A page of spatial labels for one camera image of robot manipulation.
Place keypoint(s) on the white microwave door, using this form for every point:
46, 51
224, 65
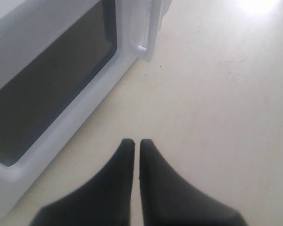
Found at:
57, 63

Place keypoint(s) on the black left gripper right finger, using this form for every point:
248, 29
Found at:
169, 200

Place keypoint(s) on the white microwave oven body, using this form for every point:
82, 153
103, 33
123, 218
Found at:
11, 7

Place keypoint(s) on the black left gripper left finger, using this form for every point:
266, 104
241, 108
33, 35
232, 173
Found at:
103, 201

